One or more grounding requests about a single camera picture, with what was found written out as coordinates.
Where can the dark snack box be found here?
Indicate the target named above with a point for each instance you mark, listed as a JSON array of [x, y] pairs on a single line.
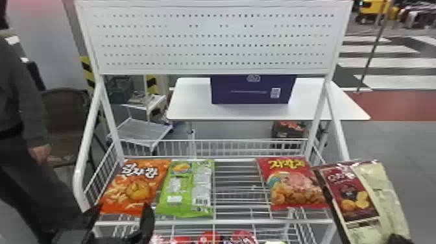
[[289, 129]]

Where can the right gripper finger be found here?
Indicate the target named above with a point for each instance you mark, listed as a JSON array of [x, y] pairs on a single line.
[[400, 239]]

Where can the grey pole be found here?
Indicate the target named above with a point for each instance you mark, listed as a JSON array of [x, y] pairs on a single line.
[[373, 47]]

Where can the yellow black striped post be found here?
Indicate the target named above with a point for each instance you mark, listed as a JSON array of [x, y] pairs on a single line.
[[152, 84], [88, 73]]

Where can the white side table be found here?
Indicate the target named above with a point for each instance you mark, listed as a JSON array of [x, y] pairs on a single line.
[[194, 102]]

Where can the green snack packet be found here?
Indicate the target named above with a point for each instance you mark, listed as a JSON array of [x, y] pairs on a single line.
[[185, 190]]

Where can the person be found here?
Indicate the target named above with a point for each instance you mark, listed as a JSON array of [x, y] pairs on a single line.
[[20, 102]]

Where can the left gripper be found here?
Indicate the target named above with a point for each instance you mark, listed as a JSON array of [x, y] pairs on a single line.
[[109, 240]]

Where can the brown chair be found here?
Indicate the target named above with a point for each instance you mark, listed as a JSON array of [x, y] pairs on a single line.
[[66, 112]]

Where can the dark blue box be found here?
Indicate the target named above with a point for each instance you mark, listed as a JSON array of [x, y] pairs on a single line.
[[252, 90]]

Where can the orange snack packet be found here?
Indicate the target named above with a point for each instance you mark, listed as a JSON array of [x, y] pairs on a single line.
[[136, 190]]

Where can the red noodle cup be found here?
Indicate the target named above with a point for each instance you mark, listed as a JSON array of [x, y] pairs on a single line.
[[209, 237], [182, 240], [244, 237]]

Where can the dark red snack packet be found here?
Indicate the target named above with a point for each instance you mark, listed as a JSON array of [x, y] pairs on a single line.
[[351, 194]]

